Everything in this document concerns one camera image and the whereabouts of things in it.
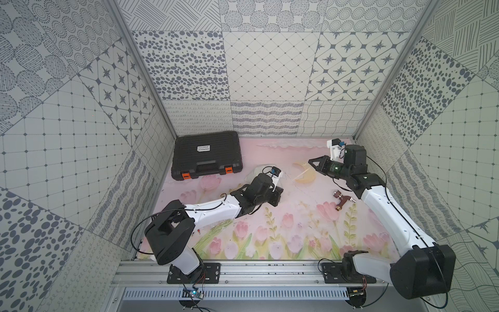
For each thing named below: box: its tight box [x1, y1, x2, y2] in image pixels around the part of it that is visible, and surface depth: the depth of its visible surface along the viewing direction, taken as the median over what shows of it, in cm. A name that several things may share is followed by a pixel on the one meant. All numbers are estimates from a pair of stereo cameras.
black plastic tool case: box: [171, 130, 244, 181], surface depth 106 cm
